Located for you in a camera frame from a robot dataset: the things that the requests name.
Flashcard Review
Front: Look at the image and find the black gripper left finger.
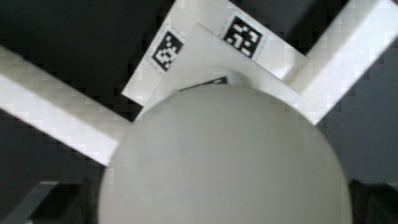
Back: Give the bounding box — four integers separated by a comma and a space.
0, 179, 98, 224

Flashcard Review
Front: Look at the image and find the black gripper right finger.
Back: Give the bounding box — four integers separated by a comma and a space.
350, 180, 398, 224

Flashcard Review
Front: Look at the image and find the white lamp bulb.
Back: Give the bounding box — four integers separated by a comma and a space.
98, 78, 354, 224

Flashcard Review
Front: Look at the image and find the white lamp base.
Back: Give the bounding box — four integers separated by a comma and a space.
123, 0, 306, 108

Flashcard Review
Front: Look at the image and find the white table edge rail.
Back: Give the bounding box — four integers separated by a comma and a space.
0, 46, 130, 165

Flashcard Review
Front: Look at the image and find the white side rail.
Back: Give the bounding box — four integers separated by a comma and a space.
290, 0, 398, 124

